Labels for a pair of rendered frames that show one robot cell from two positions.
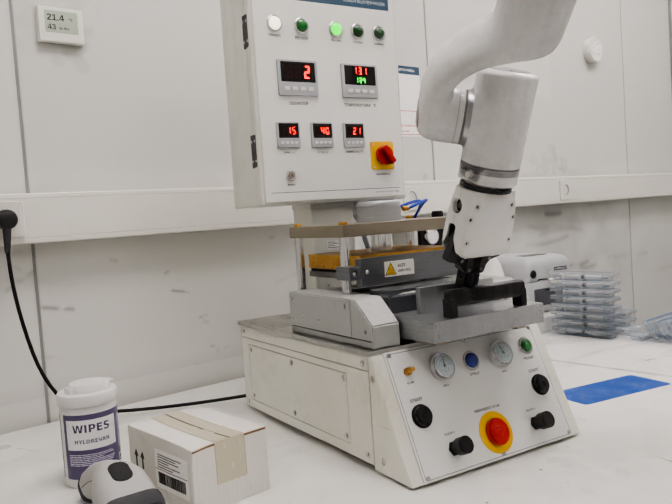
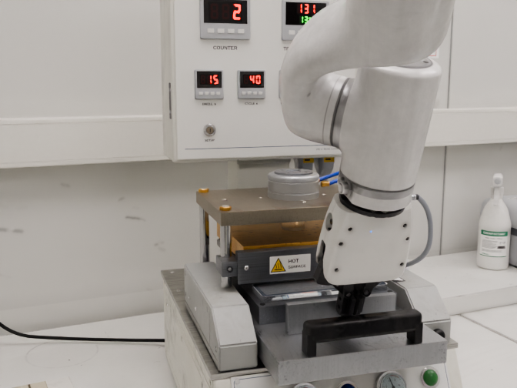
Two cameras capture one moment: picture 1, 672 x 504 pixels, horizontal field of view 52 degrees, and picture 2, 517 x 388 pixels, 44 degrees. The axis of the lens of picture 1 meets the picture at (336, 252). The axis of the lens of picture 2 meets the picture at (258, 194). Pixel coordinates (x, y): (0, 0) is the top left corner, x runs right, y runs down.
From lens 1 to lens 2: 0.43 m
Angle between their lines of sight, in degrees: 17
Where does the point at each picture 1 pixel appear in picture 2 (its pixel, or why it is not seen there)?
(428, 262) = not seen: hidden behind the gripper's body
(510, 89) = (390, 91)
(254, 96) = (171, 40)
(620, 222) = not seen: outside the picture
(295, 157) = (216, 109)
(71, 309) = (20, 231)
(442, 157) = (461, 81)
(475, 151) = (349, 162)
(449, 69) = (295, 66)
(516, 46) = (367, 50)
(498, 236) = (385, 262)
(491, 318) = (365, 358)
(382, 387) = not seen: outside the picture
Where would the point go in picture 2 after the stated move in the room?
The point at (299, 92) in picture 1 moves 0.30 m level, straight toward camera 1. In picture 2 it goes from (225, 35) to (155, 18)
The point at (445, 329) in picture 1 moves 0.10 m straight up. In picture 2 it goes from (295, 369) to (296, 286)
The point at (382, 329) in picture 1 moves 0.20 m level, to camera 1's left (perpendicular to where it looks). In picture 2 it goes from (233, 349) to (88, 333)
